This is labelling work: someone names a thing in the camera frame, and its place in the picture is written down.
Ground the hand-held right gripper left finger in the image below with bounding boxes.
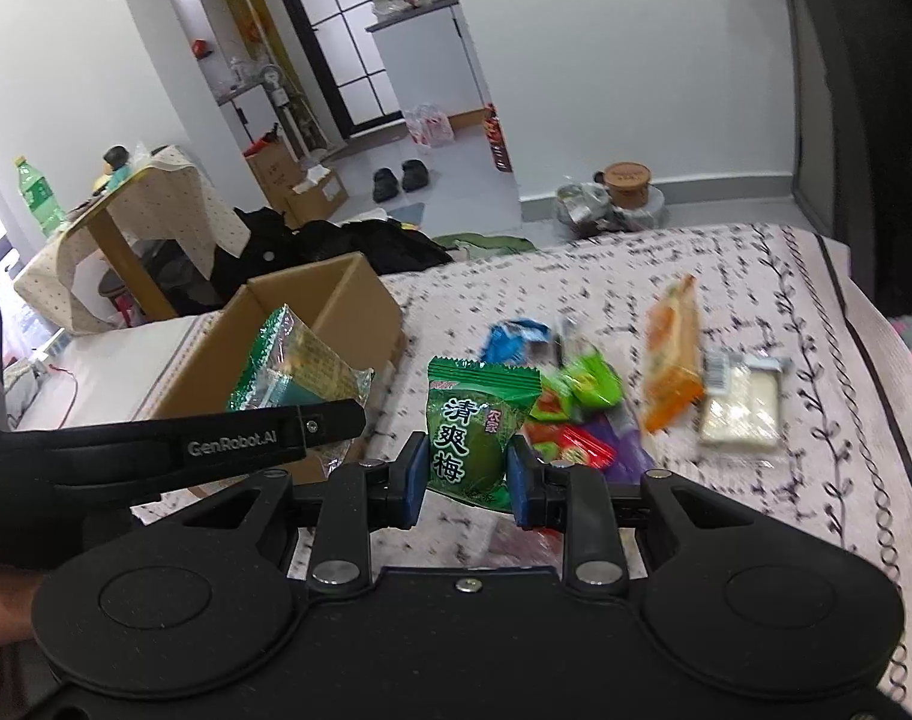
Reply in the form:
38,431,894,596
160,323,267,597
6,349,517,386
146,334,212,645
175,431,431,593

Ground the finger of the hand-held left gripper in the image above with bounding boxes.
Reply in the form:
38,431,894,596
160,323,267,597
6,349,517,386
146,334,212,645
298,397,369,456

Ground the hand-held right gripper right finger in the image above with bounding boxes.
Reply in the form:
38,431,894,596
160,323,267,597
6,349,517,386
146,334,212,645
505,437,766,593

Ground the green cracker packet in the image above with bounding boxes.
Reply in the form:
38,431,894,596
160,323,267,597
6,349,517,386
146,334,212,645
229,305,375,460

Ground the green plum candy packet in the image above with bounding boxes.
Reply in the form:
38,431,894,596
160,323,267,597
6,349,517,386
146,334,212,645
424,356,544,515

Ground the orange bread packet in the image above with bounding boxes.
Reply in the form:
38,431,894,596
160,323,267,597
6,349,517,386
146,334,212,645
642,274,707,434

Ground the person's left hand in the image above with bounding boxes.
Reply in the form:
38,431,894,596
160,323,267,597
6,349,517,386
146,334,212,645
0,562,44,650

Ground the red snack packet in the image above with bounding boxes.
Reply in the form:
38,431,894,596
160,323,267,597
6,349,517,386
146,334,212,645
522,420,619,472

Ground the purple snack packet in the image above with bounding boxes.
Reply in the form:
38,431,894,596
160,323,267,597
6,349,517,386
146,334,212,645
576,420,656,482

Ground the blue snack packet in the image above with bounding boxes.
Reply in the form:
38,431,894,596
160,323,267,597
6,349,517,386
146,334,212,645
480,319,556,365

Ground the pile of black clothes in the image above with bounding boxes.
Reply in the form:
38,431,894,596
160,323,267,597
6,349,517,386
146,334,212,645
201,205,455,316

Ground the low brown cardboard box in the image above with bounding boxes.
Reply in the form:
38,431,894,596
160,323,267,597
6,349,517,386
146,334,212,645
283,167,350,227

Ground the green frog rug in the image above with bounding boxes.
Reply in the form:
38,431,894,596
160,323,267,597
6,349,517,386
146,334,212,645
432,233,536,257

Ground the clear white snack packet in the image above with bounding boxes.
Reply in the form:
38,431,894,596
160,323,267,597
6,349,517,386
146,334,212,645
697,349,794,453

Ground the tall brown cardboard box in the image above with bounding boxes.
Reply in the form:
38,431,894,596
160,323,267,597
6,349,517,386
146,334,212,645
244,136,301,212

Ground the wooden table with dotted cloth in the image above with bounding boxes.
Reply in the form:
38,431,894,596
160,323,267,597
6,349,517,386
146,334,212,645
13,145,248,336

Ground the green soda bottle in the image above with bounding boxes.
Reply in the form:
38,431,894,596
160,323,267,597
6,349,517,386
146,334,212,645
15,157,69,240

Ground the clear trash bag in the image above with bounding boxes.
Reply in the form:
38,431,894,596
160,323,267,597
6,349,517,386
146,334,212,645
554,178,666,235

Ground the small figurine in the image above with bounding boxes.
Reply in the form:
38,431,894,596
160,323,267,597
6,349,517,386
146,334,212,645
96,145,136,192

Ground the clear plastic bag red print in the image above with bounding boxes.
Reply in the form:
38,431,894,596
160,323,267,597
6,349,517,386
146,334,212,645
403,103,455,148

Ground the printed blanket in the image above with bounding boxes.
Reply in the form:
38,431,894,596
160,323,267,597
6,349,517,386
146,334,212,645
130,221,912,720

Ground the brown paper bucket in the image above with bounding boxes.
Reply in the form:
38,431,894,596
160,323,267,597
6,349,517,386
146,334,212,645
601,162,653,209

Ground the white standing fan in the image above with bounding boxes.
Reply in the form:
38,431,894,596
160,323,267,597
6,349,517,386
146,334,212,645
259,64,308,160

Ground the white kitchen cabinet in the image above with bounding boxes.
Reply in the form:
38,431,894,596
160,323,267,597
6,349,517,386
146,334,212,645
365,3,496,119

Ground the black framed glass door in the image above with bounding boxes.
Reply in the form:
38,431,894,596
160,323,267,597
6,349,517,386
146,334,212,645
259,0,406,142

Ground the dark chair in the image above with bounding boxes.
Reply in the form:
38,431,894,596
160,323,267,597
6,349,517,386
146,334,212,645
773,0,912,320

